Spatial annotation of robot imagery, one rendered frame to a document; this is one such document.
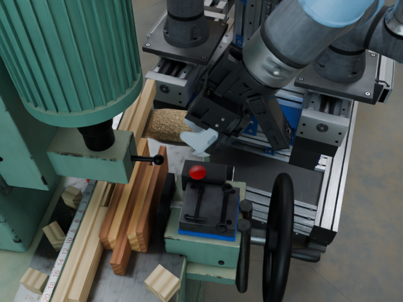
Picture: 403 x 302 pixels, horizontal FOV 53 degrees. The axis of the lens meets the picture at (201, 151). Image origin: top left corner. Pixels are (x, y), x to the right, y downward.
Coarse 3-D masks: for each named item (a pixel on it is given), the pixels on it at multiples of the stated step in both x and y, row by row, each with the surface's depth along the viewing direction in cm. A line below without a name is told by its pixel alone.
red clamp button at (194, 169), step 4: (192, 168) 71; (196, 168) 71; (200, 168) 71; (204, 168) 72; (192, 172) 71; (196, 172) 71; (200, 172) 71; (204, 172) 71; (192, 176) 71; (196, 176) 70; (200, 176) 70
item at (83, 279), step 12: (144, 96) 96; (144, 108) 93; (132, 120) 91; (144, 120) 94; (108, 204) 79; (96, 228) 73; (96, 240) 72; (84, 252) 70; (96, 252) 71; (84, 264) 69; (96, 264) 72; (84, 276) 67; (72, 288) 66; (84, 288) 67; (72, 300) 65; (84, 300) 68
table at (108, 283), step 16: (144, 128) 95; (160, 144) 91; (176, 144) 91; (176, 160) 88; (176, 176) 86; (160, 240) 76; (144, 256) 74; (160, 256) 74; (176, 256) 74; (96, 272) 72; (112, 272) 72; (128, 272) 72; (144, 272) 72; (176, 272) 72; (192, 272) 75; (208, 272) 75; (224, 272) 75; (96, 288) 70; (112, 288) 70; (128, 288) 70; (144, 288) 70
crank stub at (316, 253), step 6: (294, 252) 74; (300, 252) 73; (306, 252) 73; (312, 252) 73; (318, 252) 74; (294, 258) 74; (300, 258) 73; (306, 258) 73; (312, 258) 73; (318, 258) 73
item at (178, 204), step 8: (168, 176) 74; (168, 184) 73; (168, 192) 72; (160, 200) 71; (168, 200) 71; (160, 208) 70; (168, 208) 72; (160, 216) 70; (168, 216) 73; (160, 224) 72; (160, 232) 74
